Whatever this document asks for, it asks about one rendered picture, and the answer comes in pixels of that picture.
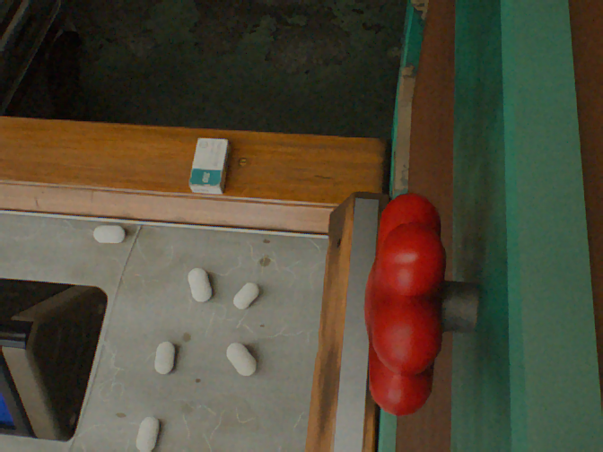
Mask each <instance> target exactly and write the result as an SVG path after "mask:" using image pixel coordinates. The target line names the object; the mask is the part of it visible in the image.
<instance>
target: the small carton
mask: <svg viewBox="0 0 603 452"><path fill-rule="evenodd" d="M230 154H231V147H230V144H229V141H228V140H223V139H209V138H198V141H197V148H196V153H195V158H194V162H193V166H192V170H191V175H190V180H189V186H190V187H191V189H192V191H193V192H197V193H209V194H223V189H224V183H225V179H226V174H227V169H228V164H229V159H230Z"/></svg>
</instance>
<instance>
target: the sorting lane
mask: <svg viewBox="0 0 603 452"><path fill-rule="evenodd" d="M101 225H107V226H119V227H121V228H122V229H123V230H124V231H125V237H124V239H123V240H122V241H121V242H119V243H101V242H99V241H97V240H96V239H95V238H94V231H95V229H96V228H97V227H99V226H101ZM327 250H328V236H321V235H310V234H298V233H286V232H275V231H263V230H241V229H229V228H217V227H206V226H194V225H182V224H170V223H159V222H137V221H125V220H113V219H102V218H90V217H78V216H66V215H55V214H44V213H21V212H9V211H0V277H2V278H12V279H22V280H32V281H42V282H52V283H71V284H75V285H76V284H81V285H91V286H98V287H100V288H101V289H102V290H104V291H105V292H106V294H107V295H108V306H107V310H106V314H105V318H104V321H103V325H102V329H101V332H100V339H99V342H98V347H97V351H96V354H95V358H94V362H93V365H92V372H91V375H90V379H89V383H88V387H87V390H86V394H85V398H84V401H83V408H82V411H81V415H80V419H79V422H78V426H77V429H76V432H75V435H74V436H73V437H72V438H71V439H70V440H69V441H67V442H61V441H53V440H45V439H31V438H23V437H15V436H8V435H0V452H141V451H140V450H138V448H137V447H136V439H137V435H138V431H139V428H140V425H141V422H142V421H143V420H144V419H145V418H147V417H153V418H155V419H157V420H158V422H159V424H160V428H159V432H158V436H157V440H156V443H155V446H154V448H153V449H152V450H151V451H149V452H305V445H306V437H307V428H308V420H309V412H310V397H311V390H312V381H313V374H314V367H315V360H316V356H317V352H318V346H319V321H320V312H321V303H322V294H323V284H324V274H325V263H326V254H327ZM195 268H202V269H204V270H205V271H206V272H207V275H208V280H209V283H210V286H211V288H212V295H211V297H210V299H209V300H207V301H204V302H200V301H197V300H195V299H194V298H193V296H192V291H191V287H190V284H189V281H188V274H189V273H190V271H191V270H193V269H195ZM247 283H255V284H256V285H257V286H258V288H259V294H258V296H257V297H256V298H255V299H254V300H253V301H252V302H251V303H250V304H249V306H248V307H247V308H245V309H238V308H237V307H236V306H235V305H234V297H235V296H236V294H237V293H238V292H239V291H240V290H241V289H242V288H243V287H244V285H245V284H247ZM163 342H170V343H172V344H173V346H174V348H175V354H174V362H173V368H172V370H171V371H170V372H169V373H167V374H161V373H159V372H158V371H157V370H156V369H155V366H154V364H155V358H156V352H157V348H158V346H159V344H160V343H163ZM232 343H241V344H243V345H244V346H245V347H246V348H247V350H248V351H249V353H250V354H251V355H252V357H253V358H254V359H255V360H256V363H257V367H256V370H255V371H254V373H253V374H251V375H249V376H243V375H241V374H240V373H239V372H238V371H237V370H236V368H235V367H234V366H233V364H232V363H231V362H230V360H229V359H228V357H227V349H228V347H229V346H230V345H231V344H232Z"/></svg>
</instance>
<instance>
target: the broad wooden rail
mask: <svg viewBox="0 0 603 452"><path fill-rule="evenodd" d="M198 138H209V139H223V140H228V141H229V144H230V147H231V154H230V159H229V164H228V169H227V174H226V179H225V183H224V189H223V194H209V193H197V192H193V191H192V189H191V187H190V186H189V180H190V175H191V170H192V166H193V162H194V158H195V153H196V148H197V141H198ZM389 158H390V142H389V140H388V139H376V138H361V137H345V136H330V135H301V134H286V133H270V132H255V131H240V130H224V129H209V128H194V127H179V126H149V125H134V124H119V123H103V122H88V121H73V120H57V119H42V118H26V117H0V211H9V212H21V213H44V214H55V215H66V216H78V217H90V218H102V219H113V220H125V221H137V222H159V223H170V224H182V225H194V226H206V227H217V228H229V229H241V230H263V231H275V232H286V233H298V234H310V235H321V236H328V223H329V215H330V213H331V212H332V211H333V210H334V209H335V208H337V207H338V206H339V205H340V204H341V203H342V202H343V201H345V200H346V198H347V197H349V196H350V195H351V194H352V193H354V192H372V193H384V194H388V186H389Z"/></svg>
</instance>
